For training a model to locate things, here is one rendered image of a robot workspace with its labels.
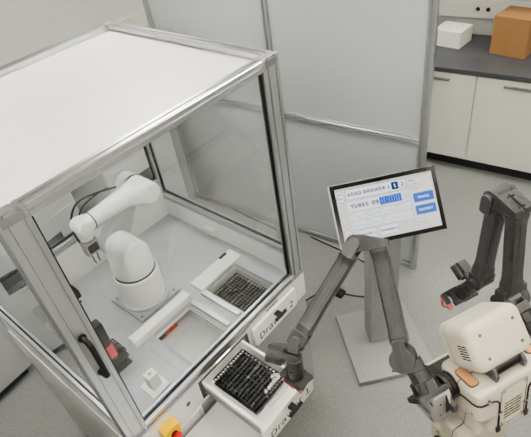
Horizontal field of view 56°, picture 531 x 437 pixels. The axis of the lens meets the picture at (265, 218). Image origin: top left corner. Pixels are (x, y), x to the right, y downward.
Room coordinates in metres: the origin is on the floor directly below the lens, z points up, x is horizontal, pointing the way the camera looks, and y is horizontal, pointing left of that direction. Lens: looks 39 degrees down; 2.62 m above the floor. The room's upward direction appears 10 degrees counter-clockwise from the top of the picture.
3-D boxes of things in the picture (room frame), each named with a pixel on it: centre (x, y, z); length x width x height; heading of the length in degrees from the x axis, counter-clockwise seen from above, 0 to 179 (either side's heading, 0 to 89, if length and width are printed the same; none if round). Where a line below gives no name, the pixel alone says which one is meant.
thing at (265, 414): (1.16, 0.18, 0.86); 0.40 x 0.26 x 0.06; 44
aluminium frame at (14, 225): (1.62, 0.56, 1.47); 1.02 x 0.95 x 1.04; 134
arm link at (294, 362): (1.01, -0.01, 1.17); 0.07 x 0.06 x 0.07; 61
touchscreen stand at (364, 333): (1.84, -0.58, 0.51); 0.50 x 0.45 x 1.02; 3
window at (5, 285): (1.27, 0.92, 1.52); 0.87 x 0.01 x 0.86; 44
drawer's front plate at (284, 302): (1.46, 0.03, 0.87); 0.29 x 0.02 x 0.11; 134
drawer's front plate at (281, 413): (1.01, 0.03, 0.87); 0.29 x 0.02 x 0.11; 134
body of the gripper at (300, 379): (1.01, -0.02, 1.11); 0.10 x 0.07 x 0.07; 44
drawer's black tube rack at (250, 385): (1.16, 0.17, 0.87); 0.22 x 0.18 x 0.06; 44
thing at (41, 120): (1.62, 0.56, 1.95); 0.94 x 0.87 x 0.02; 134
